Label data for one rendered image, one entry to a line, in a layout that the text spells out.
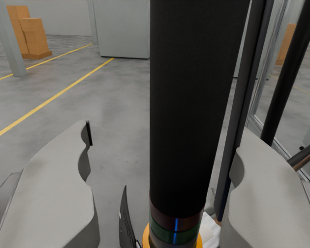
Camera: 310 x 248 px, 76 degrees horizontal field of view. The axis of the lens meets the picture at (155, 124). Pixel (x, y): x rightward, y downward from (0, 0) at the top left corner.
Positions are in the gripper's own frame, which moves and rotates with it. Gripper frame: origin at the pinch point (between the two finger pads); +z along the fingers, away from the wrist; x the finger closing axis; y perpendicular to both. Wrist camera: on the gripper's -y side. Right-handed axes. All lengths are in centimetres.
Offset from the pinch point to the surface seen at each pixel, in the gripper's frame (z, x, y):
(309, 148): 11.2, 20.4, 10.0
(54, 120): 275, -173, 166
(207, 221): 0.9, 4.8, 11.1
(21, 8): 728, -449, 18
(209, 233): -0.4, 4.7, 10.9
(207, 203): 31, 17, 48
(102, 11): 734, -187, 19
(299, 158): 9.1, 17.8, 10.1
